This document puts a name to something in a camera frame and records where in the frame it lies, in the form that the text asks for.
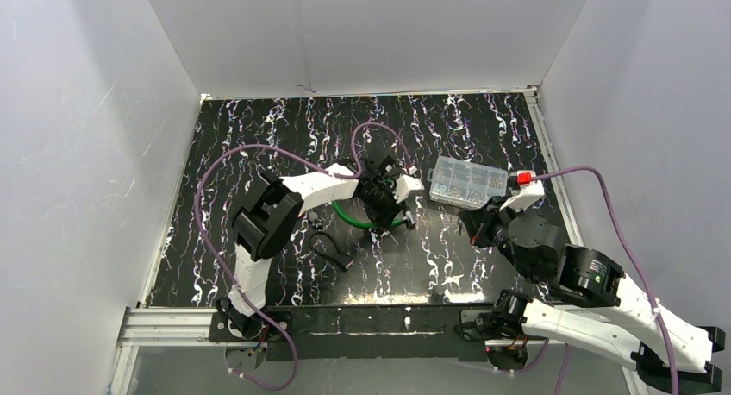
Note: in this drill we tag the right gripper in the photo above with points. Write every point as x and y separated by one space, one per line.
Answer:
477 225

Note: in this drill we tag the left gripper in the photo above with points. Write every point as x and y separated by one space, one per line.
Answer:
386 208

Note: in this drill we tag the green cable lock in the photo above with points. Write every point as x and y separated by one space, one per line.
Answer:
361 224

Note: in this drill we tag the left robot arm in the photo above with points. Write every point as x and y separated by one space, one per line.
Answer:
263 221

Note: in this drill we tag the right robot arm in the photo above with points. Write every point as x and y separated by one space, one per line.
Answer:
594 305

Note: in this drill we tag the clear plastic parts box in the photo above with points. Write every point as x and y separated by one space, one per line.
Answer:
465 184

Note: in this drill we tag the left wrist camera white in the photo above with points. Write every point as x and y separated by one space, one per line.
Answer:
407 185

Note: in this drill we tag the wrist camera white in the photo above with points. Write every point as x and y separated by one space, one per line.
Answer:
524 190
407 185

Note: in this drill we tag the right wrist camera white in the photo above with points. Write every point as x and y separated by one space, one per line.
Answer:
524 190

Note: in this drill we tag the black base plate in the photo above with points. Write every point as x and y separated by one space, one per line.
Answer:
458 331

